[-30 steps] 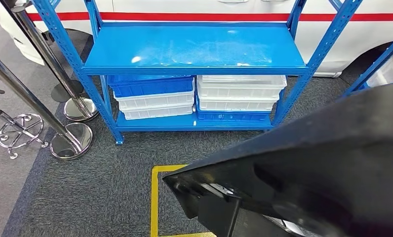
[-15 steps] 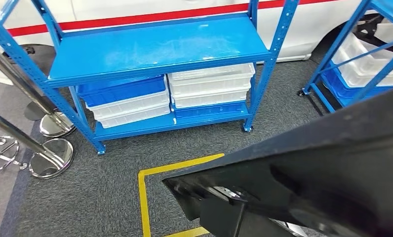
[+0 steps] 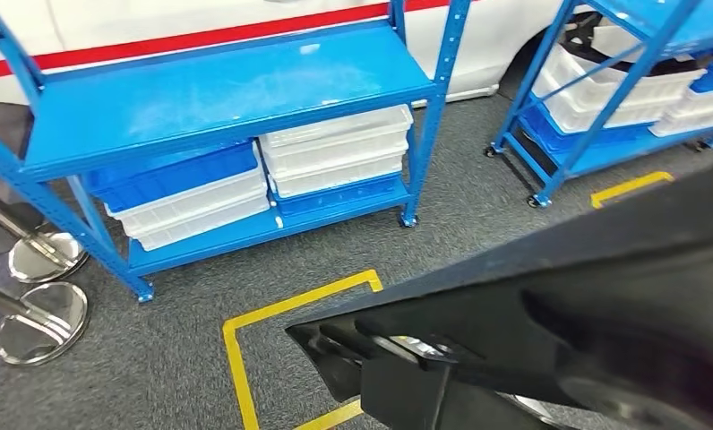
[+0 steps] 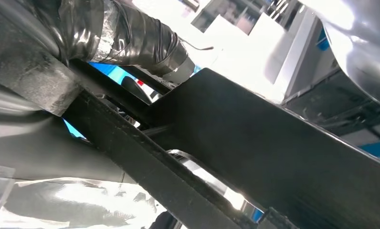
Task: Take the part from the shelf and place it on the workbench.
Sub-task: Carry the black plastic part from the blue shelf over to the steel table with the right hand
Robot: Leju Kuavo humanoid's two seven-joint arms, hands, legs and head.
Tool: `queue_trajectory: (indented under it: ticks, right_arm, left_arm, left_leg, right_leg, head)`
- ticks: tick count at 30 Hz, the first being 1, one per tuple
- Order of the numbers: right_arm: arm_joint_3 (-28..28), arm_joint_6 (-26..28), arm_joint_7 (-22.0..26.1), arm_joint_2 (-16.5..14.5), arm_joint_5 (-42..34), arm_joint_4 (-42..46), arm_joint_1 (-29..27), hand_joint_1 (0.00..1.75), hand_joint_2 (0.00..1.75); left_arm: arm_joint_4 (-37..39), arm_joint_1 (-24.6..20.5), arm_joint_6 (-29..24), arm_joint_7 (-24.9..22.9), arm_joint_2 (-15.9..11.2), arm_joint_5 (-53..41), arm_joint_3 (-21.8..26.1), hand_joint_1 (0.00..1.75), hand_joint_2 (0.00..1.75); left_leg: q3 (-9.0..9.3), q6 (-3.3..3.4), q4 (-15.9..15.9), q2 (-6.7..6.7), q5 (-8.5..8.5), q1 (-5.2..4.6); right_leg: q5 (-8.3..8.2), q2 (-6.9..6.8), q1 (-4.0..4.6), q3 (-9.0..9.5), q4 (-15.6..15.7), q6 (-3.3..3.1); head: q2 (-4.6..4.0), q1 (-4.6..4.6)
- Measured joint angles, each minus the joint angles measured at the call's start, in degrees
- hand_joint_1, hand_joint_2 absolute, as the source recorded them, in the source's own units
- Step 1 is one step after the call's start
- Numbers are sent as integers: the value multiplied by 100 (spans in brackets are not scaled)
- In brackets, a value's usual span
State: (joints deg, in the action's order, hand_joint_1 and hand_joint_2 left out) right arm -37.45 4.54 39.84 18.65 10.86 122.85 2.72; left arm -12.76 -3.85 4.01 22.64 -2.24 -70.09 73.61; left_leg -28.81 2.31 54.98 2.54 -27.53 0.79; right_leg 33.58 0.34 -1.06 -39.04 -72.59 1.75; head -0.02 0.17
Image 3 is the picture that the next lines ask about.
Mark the black plastic frame part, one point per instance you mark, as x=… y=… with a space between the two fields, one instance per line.
x=570 y=308

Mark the blue metal shelf rack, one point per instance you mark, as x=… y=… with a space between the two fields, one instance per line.
x=214 y=89

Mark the blue wheeled shelf rack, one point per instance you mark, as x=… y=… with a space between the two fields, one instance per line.
x=617 y=155

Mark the red barrier belt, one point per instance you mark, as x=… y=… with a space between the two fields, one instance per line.
x=155 y=43

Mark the white car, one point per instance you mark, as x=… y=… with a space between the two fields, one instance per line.
x=95 y=24

